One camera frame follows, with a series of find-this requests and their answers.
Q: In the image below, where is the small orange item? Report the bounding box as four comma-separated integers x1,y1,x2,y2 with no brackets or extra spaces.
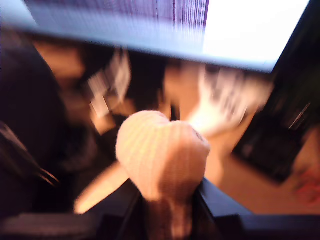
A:
293,168,320,205

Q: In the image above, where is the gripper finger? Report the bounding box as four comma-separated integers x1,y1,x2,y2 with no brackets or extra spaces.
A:
86,180,151,240
194,177,253,240

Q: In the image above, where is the monitor with white purple screen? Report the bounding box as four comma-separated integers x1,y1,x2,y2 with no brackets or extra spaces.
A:
0,0,313,75

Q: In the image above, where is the pair of cream socks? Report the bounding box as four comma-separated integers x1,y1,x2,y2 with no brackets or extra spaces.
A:
115,109,211,240

